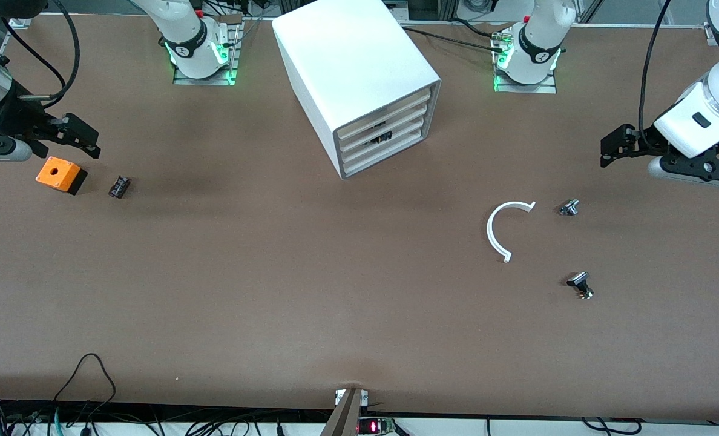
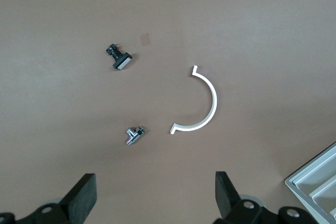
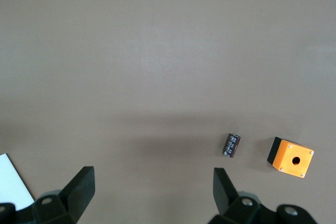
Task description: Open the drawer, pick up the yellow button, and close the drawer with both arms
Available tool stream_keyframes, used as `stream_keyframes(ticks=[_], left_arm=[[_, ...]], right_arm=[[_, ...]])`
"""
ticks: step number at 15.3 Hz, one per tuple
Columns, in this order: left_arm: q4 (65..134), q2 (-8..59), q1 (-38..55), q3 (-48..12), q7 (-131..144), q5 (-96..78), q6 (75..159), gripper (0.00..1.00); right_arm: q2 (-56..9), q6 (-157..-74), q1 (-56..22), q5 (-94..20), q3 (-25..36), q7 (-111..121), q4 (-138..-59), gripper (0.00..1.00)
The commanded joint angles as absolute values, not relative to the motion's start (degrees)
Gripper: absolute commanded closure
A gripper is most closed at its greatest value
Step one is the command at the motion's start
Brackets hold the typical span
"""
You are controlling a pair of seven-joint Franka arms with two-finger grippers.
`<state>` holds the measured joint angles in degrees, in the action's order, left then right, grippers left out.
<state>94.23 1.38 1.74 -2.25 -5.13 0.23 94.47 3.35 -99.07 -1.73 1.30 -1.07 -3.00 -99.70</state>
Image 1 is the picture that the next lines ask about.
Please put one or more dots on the silver metal switch part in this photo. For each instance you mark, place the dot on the silver metal switch part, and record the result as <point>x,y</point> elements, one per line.
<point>569,208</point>

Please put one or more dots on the orange box with hole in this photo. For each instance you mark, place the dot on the orange box with hole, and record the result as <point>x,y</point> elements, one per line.
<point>57,172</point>

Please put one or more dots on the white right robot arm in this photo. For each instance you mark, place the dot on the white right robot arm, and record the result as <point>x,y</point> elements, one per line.
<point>190,24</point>

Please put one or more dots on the white curved plastic strip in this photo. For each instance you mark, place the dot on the white curved plastic strip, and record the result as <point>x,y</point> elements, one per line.
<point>489,233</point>

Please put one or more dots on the camera mount bar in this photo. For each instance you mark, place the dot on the camera mount bar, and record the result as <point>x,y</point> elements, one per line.
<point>346,418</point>

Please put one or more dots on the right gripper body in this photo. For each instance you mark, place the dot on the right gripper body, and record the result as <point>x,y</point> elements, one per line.
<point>19,118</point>

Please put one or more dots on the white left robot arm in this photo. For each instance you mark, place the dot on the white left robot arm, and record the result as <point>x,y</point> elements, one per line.
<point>538,42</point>

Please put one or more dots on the small black connector block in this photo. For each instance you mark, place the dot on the small black connector block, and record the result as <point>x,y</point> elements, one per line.
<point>119,186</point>

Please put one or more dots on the white drawer cabinet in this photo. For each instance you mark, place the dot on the white drawer cabinet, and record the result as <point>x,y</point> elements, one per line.
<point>347,54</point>

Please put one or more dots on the aluminium frame post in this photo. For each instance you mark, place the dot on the aluminium frame post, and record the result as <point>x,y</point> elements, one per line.
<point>449,9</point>

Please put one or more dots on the device with red display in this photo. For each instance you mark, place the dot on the device with red display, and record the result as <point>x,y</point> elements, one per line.
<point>373,426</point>

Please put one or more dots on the white plastic drawer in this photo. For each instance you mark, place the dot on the white plastic drawer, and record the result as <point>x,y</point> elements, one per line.
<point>408,147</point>
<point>408,106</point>
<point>409,133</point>
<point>408,120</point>

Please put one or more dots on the aluminium right arm base plate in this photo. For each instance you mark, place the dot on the aluminium right arm base plate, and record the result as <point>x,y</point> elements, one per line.
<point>181,77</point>

